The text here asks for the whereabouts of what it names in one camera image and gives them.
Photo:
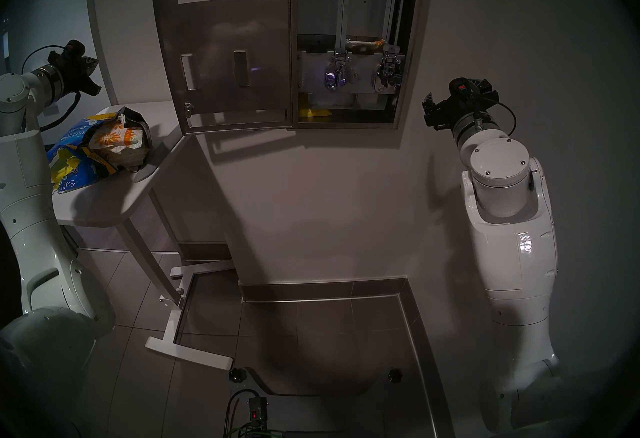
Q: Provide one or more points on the orange floral pad package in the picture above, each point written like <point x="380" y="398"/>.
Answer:
<point x="120" y="137"/>

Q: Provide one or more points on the orange floral pad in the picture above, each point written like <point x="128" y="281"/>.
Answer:
<point x="365" y="44"/>

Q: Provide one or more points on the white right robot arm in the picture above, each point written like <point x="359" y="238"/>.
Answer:
<point x="510" y="252"/>

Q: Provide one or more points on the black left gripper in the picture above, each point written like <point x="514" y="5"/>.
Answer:
<point x="72" y="76"/>

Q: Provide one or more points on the black star knob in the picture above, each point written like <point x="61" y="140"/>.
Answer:
<point x="395" y="375"/>
<point x="237" y="375"/>

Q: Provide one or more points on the yellow pad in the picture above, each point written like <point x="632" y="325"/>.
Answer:
<point x="315" y="113"/>

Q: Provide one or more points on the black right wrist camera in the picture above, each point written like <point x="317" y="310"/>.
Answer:
<point x="460" y="88"/>

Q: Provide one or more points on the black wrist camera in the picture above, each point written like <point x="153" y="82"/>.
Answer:
<point x="74" y="48"/>
<point x="460" y="88"/>

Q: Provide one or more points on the white table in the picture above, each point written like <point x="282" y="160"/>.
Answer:
<point x="115" y="197"/>

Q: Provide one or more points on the blue yellow pad package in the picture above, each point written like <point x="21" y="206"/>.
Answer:
<point x="75" y="177"/>

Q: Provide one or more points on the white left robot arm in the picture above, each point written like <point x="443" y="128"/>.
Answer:
<point x="30" y="192"/>

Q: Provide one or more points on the black pad package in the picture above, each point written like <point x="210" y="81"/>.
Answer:
<point x="137" y="122"/>

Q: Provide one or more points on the dark robot base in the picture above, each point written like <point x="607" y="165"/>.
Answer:
<point x="330" y="412"/>

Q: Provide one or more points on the black box red light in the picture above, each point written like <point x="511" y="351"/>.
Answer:
<point x="257" y="412"/>

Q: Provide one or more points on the stainless steel wall dispenser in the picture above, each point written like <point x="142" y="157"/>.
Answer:
<point x="215" y="42"/>

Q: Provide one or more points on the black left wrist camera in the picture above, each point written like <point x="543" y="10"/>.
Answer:
<point x="74" y="48"/>

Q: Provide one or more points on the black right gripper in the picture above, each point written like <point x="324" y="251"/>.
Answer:
<point x="457" y="109"/>

